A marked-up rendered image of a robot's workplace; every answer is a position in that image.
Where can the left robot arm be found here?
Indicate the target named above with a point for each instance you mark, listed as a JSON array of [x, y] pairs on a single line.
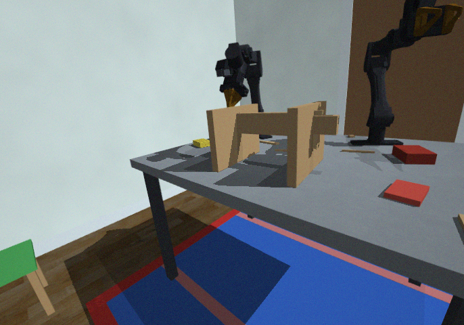
[[380, 115]]

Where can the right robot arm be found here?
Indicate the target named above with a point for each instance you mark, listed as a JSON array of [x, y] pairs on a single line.
[[235, 69]]

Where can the tan wooden board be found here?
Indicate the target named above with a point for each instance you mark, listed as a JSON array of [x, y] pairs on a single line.
[[302, 158], [227, 146]]

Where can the red flat block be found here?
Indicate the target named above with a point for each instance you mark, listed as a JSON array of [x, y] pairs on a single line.
[[407, 192]]

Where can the red rectangular block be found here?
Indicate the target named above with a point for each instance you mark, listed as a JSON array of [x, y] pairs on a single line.
[[414, 154]]

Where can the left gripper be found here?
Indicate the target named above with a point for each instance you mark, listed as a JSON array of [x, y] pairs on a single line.
[[434, 23]]

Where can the tan wooden rail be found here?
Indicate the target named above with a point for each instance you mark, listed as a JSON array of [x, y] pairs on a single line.
[[275, 123]]

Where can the yellow sponge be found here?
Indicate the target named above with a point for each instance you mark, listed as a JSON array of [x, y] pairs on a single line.
[[201, 143]]

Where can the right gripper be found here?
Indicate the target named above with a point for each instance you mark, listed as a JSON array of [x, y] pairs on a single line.
[[234, 92]]

